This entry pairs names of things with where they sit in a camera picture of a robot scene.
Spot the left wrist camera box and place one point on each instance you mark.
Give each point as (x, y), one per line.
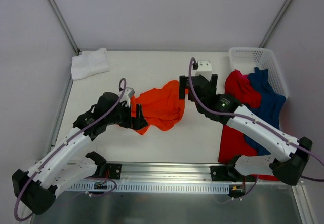
(128, 94)

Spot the blue t shirt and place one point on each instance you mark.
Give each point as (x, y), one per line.
(271, 102)

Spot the magenta garment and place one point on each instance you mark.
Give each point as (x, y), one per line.
(245, 77)

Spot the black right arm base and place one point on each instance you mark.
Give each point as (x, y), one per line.
(224, 173)

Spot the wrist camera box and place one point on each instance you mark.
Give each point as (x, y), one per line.
(203, 68)
(128, 94)

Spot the white folded t shirt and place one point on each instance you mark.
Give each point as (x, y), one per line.
(90, 63)

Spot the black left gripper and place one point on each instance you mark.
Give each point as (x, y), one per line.
(132, 119)

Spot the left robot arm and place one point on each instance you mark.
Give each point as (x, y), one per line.
(39, 186)

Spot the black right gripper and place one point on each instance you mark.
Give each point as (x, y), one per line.
(198, 82)

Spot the white plastic basket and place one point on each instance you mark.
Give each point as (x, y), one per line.
(246, 59)

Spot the aluminium mounting rail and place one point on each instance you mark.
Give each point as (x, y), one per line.
(162, 170)

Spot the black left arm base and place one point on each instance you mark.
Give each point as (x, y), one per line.
(113, 171)

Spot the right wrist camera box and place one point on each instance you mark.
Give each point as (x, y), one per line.
(203, 68)

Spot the white slotted cable duct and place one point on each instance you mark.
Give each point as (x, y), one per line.
(136, 187)

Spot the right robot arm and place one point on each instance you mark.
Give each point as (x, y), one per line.
(287, 156)

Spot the orange t shirt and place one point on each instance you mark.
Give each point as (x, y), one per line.
(162, 107)

